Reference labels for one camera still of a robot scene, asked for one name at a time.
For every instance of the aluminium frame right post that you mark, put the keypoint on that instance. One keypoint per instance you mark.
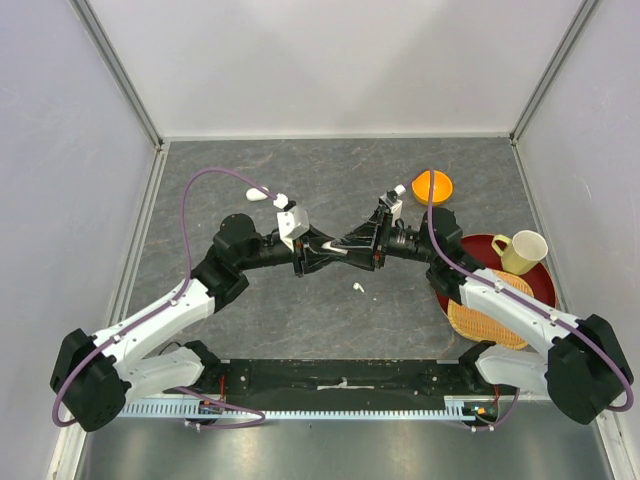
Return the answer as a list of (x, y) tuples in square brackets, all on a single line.
[(578, 23)]

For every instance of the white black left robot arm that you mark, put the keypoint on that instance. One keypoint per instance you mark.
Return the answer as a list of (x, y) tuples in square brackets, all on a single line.
[(96, 376)]

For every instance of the red round plate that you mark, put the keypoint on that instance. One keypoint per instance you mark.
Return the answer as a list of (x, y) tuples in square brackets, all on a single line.
[(485, 257)]

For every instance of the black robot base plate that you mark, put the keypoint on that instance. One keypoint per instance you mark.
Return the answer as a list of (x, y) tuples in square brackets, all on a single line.
[(342, 383)]

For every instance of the woven bamboo tray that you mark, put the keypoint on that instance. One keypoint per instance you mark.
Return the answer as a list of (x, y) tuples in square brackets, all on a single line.
[(478, 327)]

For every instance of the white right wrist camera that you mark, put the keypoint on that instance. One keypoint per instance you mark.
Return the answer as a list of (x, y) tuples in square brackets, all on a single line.
[(392, 199)]

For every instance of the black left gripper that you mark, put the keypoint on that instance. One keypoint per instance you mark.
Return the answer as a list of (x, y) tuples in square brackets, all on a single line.
[(315, 257)]

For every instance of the aluminium frame post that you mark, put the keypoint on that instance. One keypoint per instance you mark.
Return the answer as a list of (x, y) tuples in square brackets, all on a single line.
[(578, 23), (105, 48)]

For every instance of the aluminium frame left post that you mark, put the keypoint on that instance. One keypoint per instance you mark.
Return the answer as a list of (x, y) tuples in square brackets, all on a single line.
[(105, 48)]

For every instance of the white oval closed case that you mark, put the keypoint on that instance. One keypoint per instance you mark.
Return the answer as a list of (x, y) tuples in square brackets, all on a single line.
[(254, 195)]

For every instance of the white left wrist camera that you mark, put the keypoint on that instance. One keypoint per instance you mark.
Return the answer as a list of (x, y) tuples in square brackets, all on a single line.
[(292, 224)]

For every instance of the cream yellow mug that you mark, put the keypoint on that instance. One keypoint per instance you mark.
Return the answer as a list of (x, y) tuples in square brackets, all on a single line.
[(521, 253)]

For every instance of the white earbud charging case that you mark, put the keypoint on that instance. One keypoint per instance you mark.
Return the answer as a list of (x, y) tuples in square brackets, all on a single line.
[(331, 247)]

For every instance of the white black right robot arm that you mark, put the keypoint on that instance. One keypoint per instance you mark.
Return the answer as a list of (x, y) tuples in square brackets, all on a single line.
[(577, 362)]

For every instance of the light blue cable duct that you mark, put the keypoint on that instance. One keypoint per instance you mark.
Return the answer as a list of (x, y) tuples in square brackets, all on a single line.
[(191, 408)]

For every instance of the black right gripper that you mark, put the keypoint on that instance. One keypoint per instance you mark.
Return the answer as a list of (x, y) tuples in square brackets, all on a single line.
[(367, 243)]

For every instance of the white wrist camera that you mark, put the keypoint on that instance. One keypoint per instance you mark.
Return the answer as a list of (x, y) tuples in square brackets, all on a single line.
[(392, 199), (292, 224)]

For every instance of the orange plastic bowl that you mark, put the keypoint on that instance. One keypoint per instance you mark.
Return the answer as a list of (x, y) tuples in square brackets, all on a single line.
[(440, 189)]

